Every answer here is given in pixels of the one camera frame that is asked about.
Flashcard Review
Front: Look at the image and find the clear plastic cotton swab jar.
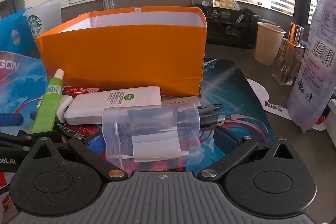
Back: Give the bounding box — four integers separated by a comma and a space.
102, 104, 202, 173

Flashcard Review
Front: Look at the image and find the grey black pen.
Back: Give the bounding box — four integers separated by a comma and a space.
200, 115, 231, 128
197, 104, 223, 116

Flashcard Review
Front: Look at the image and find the green glue stick tube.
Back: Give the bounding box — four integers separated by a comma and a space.
30, 69, 64, 134

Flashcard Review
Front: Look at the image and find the red lighter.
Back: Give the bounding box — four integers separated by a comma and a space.
62, 86, 103, 97

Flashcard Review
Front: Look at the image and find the colourful AGON mouse mat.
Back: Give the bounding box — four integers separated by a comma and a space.
1, 52, 274, 173

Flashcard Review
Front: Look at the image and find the white round paper card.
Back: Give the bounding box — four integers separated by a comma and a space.
247, 78, 326, 131

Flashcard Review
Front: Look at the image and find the blue paper bag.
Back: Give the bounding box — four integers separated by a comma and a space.
0, 9, 37, 55

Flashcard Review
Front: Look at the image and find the purple white plastic package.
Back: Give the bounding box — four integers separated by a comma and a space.
286, 0, 335, 133

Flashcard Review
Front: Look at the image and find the orange cardboard box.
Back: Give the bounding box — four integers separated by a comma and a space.
37, 6, 207, 97

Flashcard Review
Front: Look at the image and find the Starbucks plastic cup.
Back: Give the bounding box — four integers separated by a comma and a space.
24, 0, 62, 39

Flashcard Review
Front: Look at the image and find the beige paper cup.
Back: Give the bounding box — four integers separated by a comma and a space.
255, 22, 285, 65

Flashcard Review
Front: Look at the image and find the black mesh desk organizer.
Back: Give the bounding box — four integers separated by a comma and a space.
194, 4, 259, 49

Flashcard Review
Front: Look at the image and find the yellow toy brick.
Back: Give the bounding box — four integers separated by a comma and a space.
213, 0, 235, 10

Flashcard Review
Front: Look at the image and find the white box behind orange box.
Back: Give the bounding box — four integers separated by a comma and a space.
103, 0, 115, 10

